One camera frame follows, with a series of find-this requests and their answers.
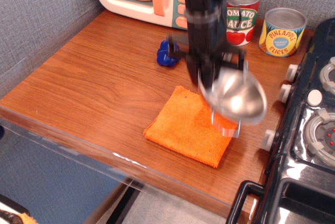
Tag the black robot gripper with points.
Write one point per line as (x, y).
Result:
(205, 46)

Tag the small steel pot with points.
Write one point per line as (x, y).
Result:
(235, 98)

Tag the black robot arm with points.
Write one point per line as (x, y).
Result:
(203, 5)

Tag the blue toy grape bunch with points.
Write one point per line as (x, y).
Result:
(163, 58)

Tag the orange microfibre cloth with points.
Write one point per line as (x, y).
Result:
(184, 126)

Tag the tomato sauce can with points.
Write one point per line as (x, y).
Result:
(241, 19)

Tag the pineapple slices can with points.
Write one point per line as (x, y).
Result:
(282, 31)

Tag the white stove knob middle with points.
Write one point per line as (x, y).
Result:
(284, 93)

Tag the white stove knob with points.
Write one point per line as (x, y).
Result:
(284, 93)
(268, 139)
(291, 72)

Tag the white stove knob far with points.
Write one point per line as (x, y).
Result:
(291, 72)

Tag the white stove knob near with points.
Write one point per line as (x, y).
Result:
(268, 139)

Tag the black toy stove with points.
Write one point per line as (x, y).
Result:
(299, 186)

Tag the orange plush object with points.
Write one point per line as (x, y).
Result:
(24, 219)

